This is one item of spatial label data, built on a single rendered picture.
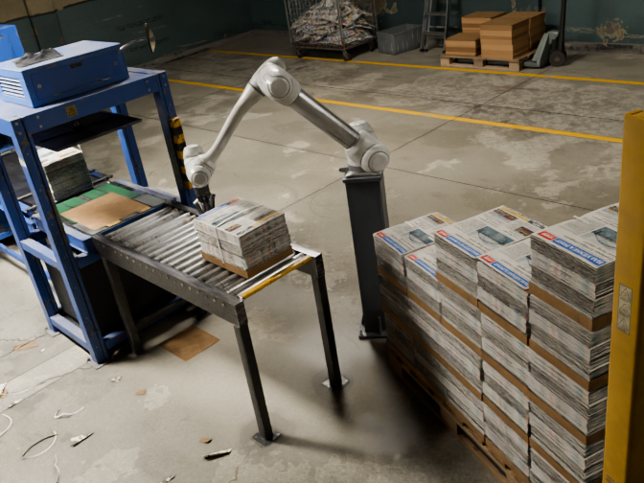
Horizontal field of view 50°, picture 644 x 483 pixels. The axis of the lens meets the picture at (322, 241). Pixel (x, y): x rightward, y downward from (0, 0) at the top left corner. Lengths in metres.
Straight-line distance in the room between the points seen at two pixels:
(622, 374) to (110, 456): 2.62
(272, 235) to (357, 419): 1.03
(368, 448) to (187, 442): 0.92
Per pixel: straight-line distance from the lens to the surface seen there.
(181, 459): 3.58
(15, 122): 3.87
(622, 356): 1.86
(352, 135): 3.35
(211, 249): 3.40
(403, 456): 3.33
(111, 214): 4.36
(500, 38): 9.25
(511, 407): 2.82
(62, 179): 4.82
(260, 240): 3.20
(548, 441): 2.72
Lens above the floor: 2.36
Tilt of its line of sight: 27 degrees down
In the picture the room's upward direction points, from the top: 9 degrees counter-clockwise
